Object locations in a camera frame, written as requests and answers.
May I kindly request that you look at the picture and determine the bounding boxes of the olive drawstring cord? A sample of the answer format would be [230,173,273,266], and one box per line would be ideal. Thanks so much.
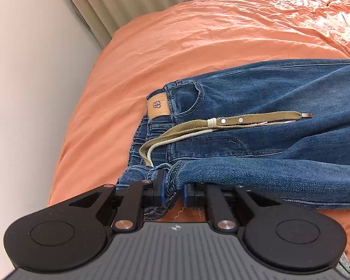
[139,111,312,168]

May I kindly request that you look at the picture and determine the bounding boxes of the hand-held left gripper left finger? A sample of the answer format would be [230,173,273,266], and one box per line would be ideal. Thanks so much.
[67,170,166,233]

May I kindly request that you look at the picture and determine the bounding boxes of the beige pleated curtain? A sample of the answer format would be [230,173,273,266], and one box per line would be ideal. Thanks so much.
[55,0,234,49]

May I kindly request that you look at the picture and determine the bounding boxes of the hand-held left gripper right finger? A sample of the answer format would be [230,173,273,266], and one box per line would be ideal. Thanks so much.
[183,182,284,233]

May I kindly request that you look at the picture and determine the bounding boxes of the grey printed cloth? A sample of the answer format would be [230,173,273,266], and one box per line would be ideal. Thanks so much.
[337,252,350,280]

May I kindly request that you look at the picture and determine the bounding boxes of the blue denim pants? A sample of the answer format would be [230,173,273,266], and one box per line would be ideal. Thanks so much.
[116,59,350,221]

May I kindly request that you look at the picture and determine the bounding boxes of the orange bed cover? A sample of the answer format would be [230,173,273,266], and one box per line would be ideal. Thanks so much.
[48,0,350,266]

